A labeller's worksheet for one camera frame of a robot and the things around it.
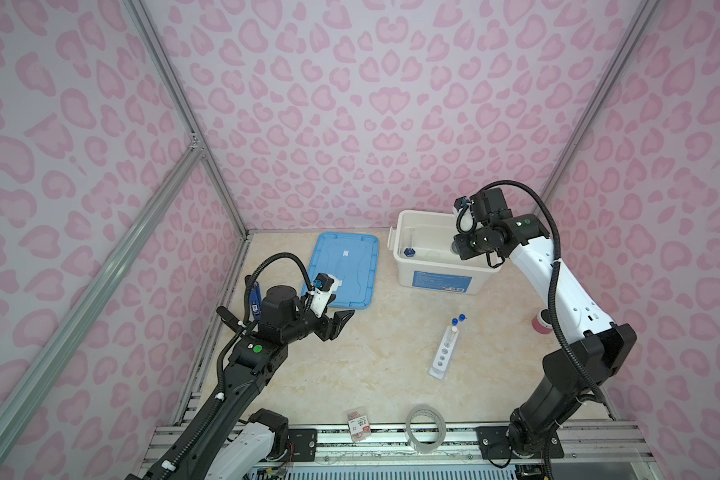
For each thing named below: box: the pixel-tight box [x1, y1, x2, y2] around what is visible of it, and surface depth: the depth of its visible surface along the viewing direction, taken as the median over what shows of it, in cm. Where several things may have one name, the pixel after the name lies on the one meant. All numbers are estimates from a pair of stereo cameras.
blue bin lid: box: [301, 232, 380, 309], surface depth 112 cm
